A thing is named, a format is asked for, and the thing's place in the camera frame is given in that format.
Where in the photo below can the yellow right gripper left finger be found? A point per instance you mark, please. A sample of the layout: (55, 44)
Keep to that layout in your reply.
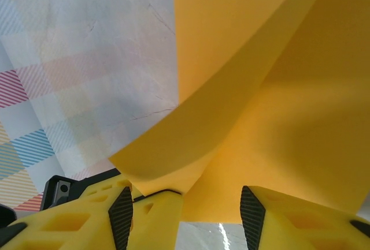
(72, 227)

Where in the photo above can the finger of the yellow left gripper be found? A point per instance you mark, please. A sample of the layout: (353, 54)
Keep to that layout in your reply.
(157, 221)

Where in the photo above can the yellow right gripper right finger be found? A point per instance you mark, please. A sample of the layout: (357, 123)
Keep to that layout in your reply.
(303, 227)

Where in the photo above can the orange-yellow cloth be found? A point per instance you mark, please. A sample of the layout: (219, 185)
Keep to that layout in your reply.
(260, 117)

